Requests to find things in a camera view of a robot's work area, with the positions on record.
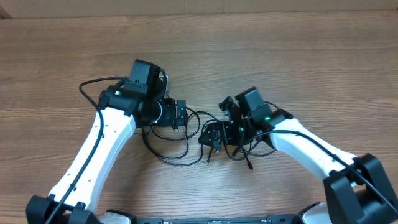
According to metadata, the black cable bundle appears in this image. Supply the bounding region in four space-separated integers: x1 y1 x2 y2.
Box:
198 100 280 171

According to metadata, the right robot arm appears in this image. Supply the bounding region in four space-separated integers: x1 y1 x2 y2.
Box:
198 87 397 224

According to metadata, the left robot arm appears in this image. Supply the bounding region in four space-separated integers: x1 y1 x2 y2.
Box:
25 59 187 223

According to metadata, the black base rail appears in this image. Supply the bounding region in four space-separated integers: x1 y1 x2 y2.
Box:
99 202 324 224

